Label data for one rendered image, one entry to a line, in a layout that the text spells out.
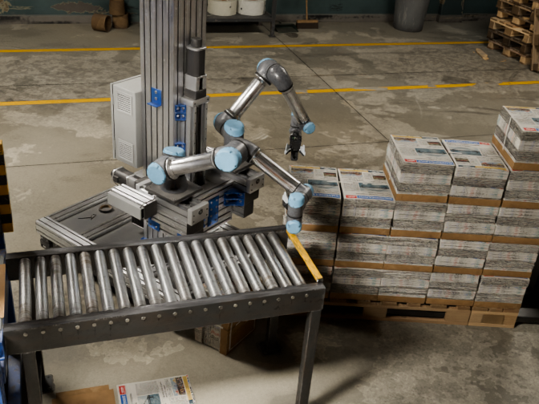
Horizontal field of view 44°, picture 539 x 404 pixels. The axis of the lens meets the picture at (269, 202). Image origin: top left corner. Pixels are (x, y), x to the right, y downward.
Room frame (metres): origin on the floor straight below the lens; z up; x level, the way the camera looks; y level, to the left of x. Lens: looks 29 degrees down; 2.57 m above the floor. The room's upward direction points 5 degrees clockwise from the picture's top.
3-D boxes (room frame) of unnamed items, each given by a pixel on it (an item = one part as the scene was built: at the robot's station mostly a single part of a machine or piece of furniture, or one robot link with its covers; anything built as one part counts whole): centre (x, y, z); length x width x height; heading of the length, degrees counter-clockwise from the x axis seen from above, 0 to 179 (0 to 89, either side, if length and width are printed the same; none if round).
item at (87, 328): (2.21, 0.35, 0.74); 1.34 x 0.05 x 0.12; 110
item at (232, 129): (3.60, 0.24, 0.98); 0.13 x 0.12 x 0.14; 28
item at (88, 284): (2.33, 0.75, 0.77); 0.47 x 0.05 x 0.05; 20
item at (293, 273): (2.64, -0.10, 0.77); 0.47 x 0.05 x 0.05; 20
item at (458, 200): (3.43, -1.11, 0.86); 0.38 x 0.29 x 0.04; 2
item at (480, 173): (3.43, -1.11, 0.95); 0.38 x 0.29 x 0.23; 2
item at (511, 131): (3.44, -1.41, 0.65); 0.39 x 0.30 x 1.29; 3
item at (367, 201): (3.41, -0.68, 0.42); 1.17 x 0.39 x 0.83; 93
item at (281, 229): (2.68, 0.53, 0.74); 1.34 x 0.05 x 0.12; 110
